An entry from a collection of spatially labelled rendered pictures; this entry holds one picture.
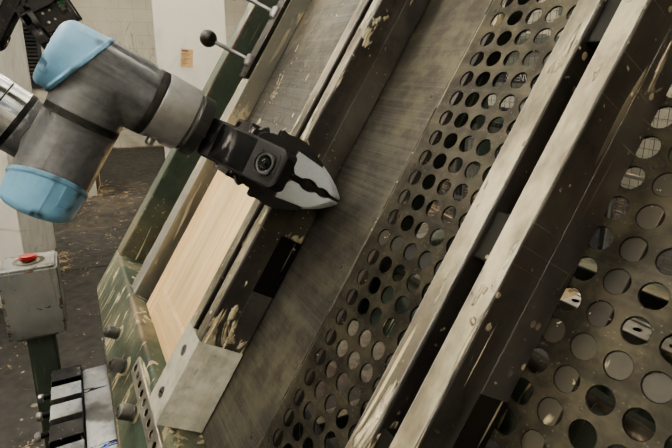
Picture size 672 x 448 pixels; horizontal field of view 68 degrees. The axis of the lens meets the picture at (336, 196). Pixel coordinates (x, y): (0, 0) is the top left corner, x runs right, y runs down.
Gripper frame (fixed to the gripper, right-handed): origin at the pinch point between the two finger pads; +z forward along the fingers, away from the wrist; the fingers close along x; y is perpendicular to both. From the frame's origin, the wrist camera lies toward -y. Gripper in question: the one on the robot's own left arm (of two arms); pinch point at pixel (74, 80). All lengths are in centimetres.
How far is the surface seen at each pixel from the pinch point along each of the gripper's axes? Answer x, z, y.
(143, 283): 3.0, 42.0, -13.4
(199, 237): -8.0, 36.0, 3.3
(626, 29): -77, 17, 44
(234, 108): 6.8, 19.8, 23.3
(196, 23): 356, -8, 55
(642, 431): -85, 39, 30
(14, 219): 205, 40, -101
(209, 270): -20.5, 38.1, 3.1
